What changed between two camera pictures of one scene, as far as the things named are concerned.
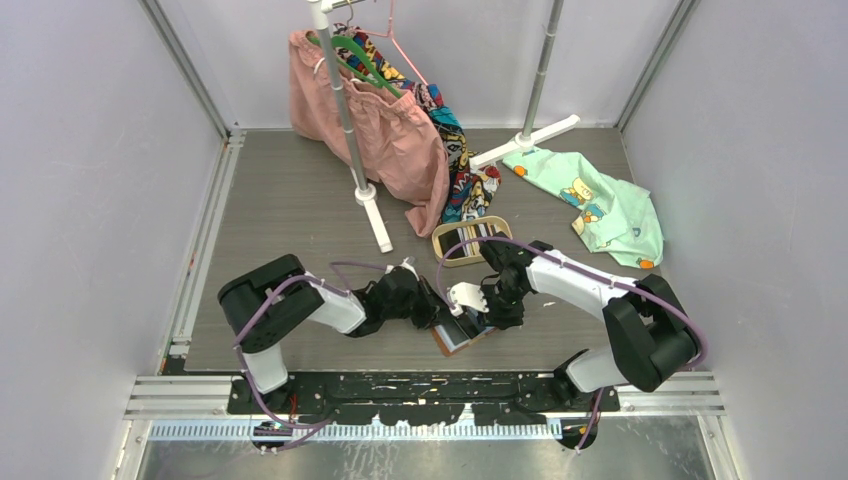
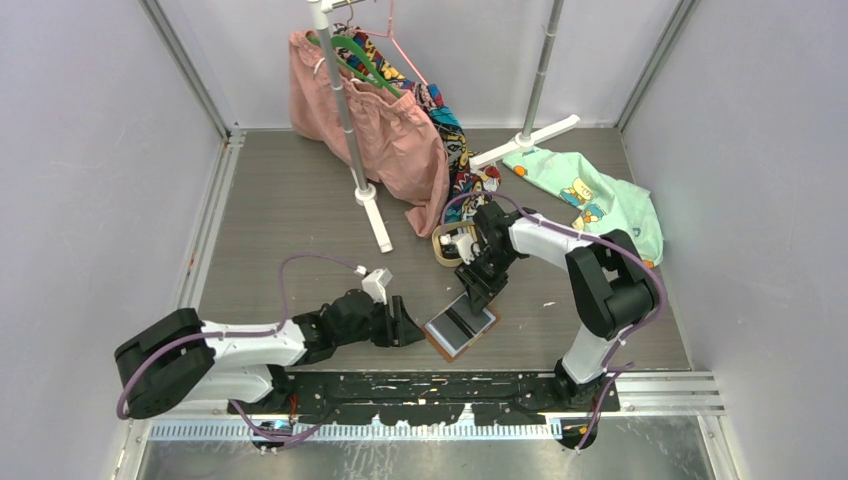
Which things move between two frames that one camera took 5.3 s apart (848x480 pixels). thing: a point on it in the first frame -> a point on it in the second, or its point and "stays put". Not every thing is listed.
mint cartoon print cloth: (608, 214) stays put
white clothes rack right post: (527, 139) stays put
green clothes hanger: (380, 81) stays put
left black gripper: (433, 303) -> (399, 330)
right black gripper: (500, 319) -> (480, 289)
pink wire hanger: (390, 36) stays put
